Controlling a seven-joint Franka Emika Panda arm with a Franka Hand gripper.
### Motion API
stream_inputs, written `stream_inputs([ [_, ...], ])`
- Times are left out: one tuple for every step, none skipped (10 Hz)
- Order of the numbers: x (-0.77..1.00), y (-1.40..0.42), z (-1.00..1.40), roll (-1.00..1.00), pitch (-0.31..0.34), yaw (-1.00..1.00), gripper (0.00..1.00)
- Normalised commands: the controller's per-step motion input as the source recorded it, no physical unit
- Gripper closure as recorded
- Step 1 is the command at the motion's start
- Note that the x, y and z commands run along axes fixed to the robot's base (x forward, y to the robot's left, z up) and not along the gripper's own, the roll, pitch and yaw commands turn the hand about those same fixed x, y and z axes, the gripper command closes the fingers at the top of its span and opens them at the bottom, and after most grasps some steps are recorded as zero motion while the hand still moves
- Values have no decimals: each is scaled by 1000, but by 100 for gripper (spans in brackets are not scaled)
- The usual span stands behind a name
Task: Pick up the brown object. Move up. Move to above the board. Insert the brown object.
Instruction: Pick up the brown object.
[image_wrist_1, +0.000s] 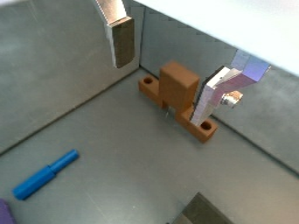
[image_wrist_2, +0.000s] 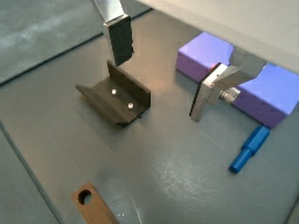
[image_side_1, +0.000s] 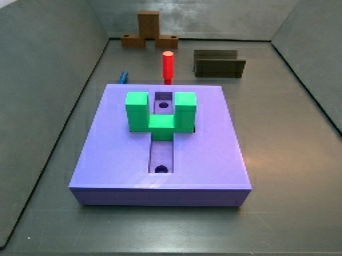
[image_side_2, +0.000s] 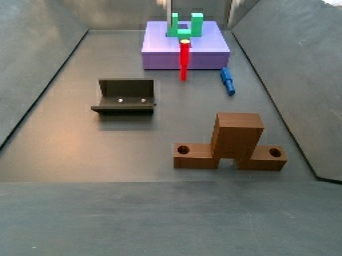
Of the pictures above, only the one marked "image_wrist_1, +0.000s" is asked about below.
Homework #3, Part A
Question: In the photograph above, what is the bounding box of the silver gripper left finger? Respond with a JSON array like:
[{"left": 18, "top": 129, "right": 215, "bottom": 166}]
[{"left": 94, "top": 0, "right": 135, "bottom": 68}]

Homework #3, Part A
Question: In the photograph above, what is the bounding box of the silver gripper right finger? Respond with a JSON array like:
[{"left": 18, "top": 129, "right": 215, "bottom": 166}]
[{"left": 191, "top": 50, "right": 271, "bottom": 126}]

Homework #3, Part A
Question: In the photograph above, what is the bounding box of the brown T-shaped block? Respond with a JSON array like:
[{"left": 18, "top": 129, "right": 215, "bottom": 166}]
[{"left": 138, "top": 61, "right": 218, "bottom": 143}]

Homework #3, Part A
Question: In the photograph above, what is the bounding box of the purple board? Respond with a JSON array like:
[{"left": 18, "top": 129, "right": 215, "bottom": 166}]
[{"left": 0, "top": 199, "right": 16, "bottom": 224}]

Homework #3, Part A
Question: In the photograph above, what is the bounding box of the blue cylindrical peg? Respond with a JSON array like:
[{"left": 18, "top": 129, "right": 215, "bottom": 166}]
[{"left": 12, "top": 150, "right": 80, "bottom": 200}]

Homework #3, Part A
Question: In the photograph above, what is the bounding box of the dark angle bracket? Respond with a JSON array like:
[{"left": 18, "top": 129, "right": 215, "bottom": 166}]
[{"left": 170, "top": 192, "right": 235, "bottom": 224}]

